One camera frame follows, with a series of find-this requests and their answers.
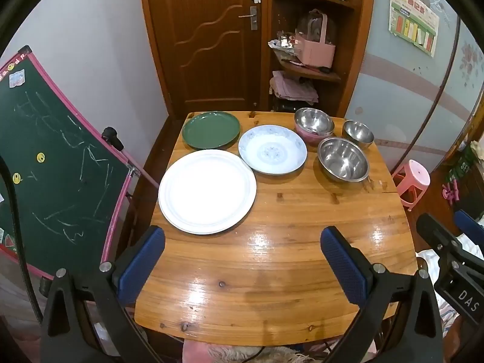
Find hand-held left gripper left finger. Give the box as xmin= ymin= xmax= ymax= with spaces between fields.
xmin=40 ymin=226 xmax=166 ymax=363

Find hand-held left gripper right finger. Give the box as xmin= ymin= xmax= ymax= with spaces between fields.
xmin=320 ymin=226 xmax=443 ymax=363

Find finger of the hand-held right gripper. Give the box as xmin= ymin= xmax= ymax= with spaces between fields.
xmin=454 ymin=209 xmax=484 ymax=245
xmin=416 ymin=213 xmax=484 ymax=277

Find large white plate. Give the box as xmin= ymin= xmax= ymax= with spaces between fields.
xmin=158 ymin=149 xmax=257 ymax=234

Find large steel bowl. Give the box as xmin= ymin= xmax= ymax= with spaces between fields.
xmin=317 ymin=137 xmax=370 ymax=183

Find small steel bowl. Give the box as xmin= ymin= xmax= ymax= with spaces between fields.
xmin=342 ymin=120 xmax=375 ymax=150

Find white blue floral plate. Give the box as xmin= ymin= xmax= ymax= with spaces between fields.
xmin=238 ymin=124 xmax=308 ymax=176

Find medium steel bowl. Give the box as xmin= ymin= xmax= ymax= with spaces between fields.
xmin=294 ymin=107 xmax=335 ymax=137

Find green plate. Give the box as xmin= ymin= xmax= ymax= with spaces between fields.
xmin=182 ymin=111 xmax=241 ymax=150

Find white patterned bedsheet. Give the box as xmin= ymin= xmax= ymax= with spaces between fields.
xmin=415 ymin=234 xmax=484 ymax=341

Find pink toy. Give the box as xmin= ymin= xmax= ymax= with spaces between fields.
xmin=442 ymin=181 xmax=460 ymax=207

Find pink plastic stool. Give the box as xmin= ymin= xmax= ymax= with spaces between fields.
xmin=391 ymin=159 xmax=431 ymax=211

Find green printed box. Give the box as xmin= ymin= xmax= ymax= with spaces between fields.
xmin=446 ymin=147 xmax=473 ymax=182

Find person's pink garment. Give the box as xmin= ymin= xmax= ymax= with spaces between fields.
xmin=183 ymin=340 xmax=303 ymax=363

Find person's beige fuzzy garment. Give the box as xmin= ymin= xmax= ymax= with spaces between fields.
xmin=208 ymin=346 xmax=299 ymax=363

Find green chalkboard easel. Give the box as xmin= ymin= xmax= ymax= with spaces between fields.
xmin=0 ymin=45 xmax=161 ymax=284

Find folded pink cloth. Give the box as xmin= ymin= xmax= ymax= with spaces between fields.
xmin=269 ymin=70 xmax=319 ymax=104

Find wooden corner shelf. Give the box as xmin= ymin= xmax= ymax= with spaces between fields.
xmin=261 ymin=0 xmax=375 ymax=118

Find pink basket with clear dome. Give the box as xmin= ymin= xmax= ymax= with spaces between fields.
xmin=294 ymin=8 xmax=336 ymax=68

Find wooden door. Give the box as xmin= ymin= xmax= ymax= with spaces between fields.
xmin=138 ymin=0 xmax=271 ymax=116

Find crumpled foil wrappers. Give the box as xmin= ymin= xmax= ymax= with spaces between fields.
xmin=268 ymin=32 xmax=297 ymax=51

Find pink flower wall sticker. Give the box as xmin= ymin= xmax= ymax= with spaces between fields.
xmin=459 ymin=43 xmax=482 ymax=74

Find wall poster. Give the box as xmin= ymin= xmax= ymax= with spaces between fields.
xmin=389 ymin=0 xmax=440 ymax=58

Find silver door handle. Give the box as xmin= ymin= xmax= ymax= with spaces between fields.
xmin=238 ymin=6 xmax=258 ymax=31

